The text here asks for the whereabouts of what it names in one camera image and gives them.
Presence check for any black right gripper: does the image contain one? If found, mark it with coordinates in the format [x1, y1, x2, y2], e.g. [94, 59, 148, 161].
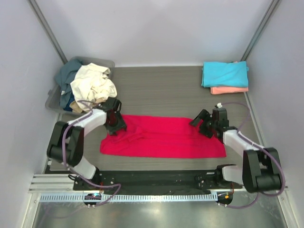
[189, 109, 217, 139]

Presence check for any red pink t shirt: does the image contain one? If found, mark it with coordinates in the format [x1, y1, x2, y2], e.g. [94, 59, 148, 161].
[100, 115, 226, 159]

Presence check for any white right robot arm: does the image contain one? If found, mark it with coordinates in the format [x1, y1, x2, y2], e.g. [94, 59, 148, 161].
[190, 107, 285, 195]

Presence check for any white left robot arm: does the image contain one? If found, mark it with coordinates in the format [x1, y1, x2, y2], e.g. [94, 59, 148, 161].
[47, 97, 127, 190]

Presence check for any folded salmon t shirt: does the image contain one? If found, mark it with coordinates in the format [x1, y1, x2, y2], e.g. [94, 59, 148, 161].
[210, 86, 248, 95]

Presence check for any folded turquoise t shirt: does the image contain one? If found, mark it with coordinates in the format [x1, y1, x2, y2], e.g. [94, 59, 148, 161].
[201, 61, 249, 88]

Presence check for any tan t shirt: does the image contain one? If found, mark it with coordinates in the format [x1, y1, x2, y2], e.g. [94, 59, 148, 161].
[69, 101, 98, 114]

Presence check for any cream white t shirt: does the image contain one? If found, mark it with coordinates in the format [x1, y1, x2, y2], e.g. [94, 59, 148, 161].
[71, 63, 117, 103]

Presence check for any dark blue t shirt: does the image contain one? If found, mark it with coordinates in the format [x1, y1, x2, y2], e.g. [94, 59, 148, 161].
[63, 94, 75, 112]

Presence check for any grey-blue t shirt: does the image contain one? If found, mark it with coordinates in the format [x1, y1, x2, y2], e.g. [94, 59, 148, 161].
[55, 58, 83, 108]

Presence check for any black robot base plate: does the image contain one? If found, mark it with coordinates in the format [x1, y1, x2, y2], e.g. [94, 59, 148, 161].
[72, 169, 243, 194]

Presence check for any slotted cable duct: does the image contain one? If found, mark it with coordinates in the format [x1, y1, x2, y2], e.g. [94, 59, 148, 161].
[39, 192, 218, 203]

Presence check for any right corner aluminium post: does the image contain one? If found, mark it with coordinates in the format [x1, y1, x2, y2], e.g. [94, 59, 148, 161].
[240, 0, 282, 61]

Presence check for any corner aluminium post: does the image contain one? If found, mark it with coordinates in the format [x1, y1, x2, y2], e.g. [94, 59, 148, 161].
[240, 0, 282, 61]
[27, 0, 68, 64]

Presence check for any left corner aluminium post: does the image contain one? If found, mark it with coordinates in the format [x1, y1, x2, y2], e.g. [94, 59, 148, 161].
[27, 0, 68, 64]

